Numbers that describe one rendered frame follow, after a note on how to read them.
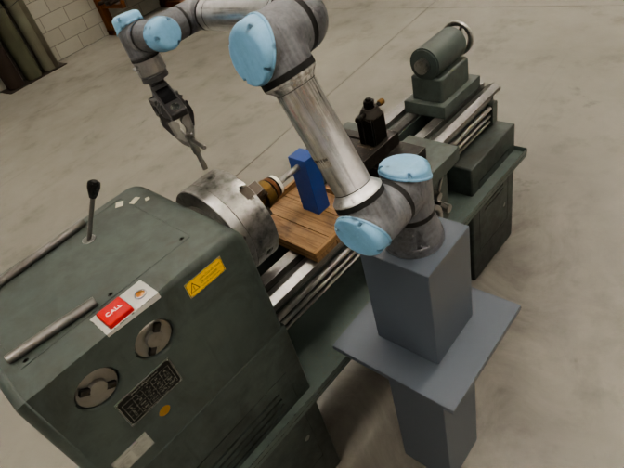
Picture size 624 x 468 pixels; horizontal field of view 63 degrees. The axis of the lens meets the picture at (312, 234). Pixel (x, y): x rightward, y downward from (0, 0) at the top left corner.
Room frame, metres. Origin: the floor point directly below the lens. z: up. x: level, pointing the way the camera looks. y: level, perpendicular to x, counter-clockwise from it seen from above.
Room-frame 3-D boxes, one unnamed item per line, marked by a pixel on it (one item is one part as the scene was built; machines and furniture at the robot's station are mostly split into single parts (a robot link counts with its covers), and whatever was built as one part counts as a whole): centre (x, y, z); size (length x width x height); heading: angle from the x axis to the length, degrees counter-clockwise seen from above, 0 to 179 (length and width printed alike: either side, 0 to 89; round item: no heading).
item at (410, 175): (0.93, -0.24, 1.27); 0.13 x 0.12 x 0.14; 129
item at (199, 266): (1.00, 0.53, 1.06); 0.59 x 0.48 x 0.39; 127
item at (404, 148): (1.63, -0.27, 0.95); 0.43 x 0.18 x 0.04; 37
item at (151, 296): (0.83, 0.43, 1.23); 0.13 x 0.08 x 0.06; 127
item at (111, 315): (0.81, 0.45, 1.26); 0.06 x 0.06 x 0.02; 37
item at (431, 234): (0.93, -0.24, 1.15); 0.15 x 0.15 x 0.10
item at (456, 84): (1.99, -0.73, 1.01); 0.30 x 0.20 x 0.29; 127
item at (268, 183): (1.35, 0.11, 1.08); 0.09 x 0.09 x 0.09; 37
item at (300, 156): (1.47, -0.04, 1.00); 0.08 x 0.06 x 0.23; 37
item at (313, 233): (1.44, 0.00, 0.88); 0.36 x 0.30 x 0.04; 37
